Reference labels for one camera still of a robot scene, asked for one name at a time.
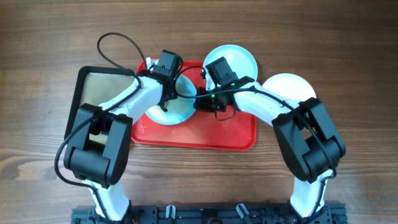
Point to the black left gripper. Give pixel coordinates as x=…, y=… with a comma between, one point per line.
x=174, y=96

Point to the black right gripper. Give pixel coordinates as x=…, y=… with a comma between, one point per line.
x=203, y=104

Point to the light blue plate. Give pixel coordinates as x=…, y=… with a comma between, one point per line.
x=178, y=110

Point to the pale green plate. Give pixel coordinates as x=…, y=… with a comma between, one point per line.
x=241, y=61

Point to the white round plate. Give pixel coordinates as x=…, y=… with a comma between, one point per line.
x=290, y=86

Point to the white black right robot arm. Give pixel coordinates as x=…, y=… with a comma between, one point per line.
x=309, y=142

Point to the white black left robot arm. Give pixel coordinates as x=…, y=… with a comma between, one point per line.
x=97, y=140

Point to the red plastic tray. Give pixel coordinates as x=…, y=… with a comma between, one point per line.
x=228, y=130

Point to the black water tray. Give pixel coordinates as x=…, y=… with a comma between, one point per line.
x=96, y=85

